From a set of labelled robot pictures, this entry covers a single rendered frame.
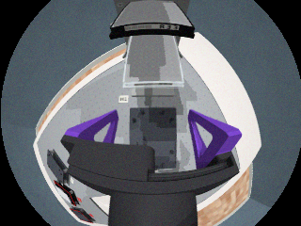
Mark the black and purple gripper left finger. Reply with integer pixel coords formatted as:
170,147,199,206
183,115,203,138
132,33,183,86
64,109,119,143

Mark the grey slotted shelf rack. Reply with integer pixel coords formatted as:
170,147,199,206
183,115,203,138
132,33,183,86
114,0,190,96

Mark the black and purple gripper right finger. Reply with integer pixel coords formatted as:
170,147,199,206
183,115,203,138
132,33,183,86
188,109,242,169

